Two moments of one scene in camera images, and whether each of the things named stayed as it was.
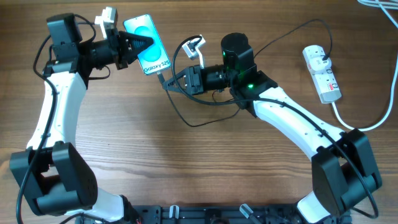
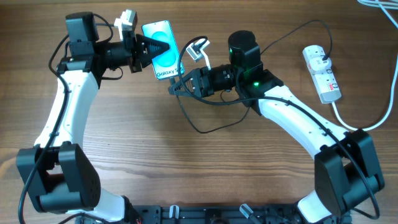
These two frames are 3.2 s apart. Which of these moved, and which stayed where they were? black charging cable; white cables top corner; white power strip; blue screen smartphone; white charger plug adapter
Moved: blue screen smartphone; black charging cable
Stayed: white cables top corner; white power strip; white charger plug adapter
